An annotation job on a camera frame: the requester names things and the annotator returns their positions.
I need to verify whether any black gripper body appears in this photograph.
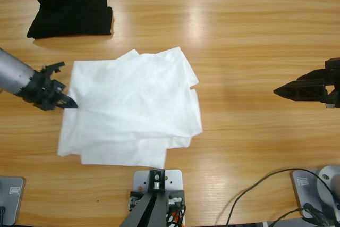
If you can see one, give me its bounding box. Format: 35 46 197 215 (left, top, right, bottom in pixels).
15 71 66 112
324 58 340 110

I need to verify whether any white mount plate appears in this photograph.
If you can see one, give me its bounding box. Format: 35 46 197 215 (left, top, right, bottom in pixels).
132 169 185 227

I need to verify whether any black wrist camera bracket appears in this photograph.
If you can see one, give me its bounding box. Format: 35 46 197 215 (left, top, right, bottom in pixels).
41 61 66 79

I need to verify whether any thin black cable bundle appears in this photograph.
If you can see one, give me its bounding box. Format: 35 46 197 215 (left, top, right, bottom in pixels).
164 203 188 227

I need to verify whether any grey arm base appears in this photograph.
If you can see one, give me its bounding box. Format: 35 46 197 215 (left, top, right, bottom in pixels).
290 165 340 220
0 175 27 226

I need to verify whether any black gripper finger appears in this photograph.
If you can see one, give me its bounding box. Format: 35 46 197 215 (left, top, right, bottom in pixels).
57 93 79 110
273 78 328 103
296 69 329 82

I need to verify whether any black folded garment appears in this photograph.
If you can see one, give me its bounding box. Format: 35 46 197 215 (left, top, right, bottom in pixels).
25 0 114 39

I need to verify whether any black cable with plug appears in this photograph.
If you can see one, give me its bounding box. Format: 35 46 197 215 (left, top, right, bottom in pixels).
270 202 340 227

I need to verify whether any black post with brackets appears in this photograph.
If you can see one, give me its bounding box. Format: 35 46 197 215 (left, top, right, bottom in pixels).
119 169 186 227

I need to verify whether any white T-shirt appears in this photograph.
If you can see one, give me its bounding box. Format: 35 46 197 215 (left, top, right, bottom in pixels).
57 47 205 170

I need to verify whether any long black cable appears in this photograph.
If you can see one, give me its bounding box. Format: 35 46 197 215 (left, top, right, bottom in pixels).
225 168 340 227

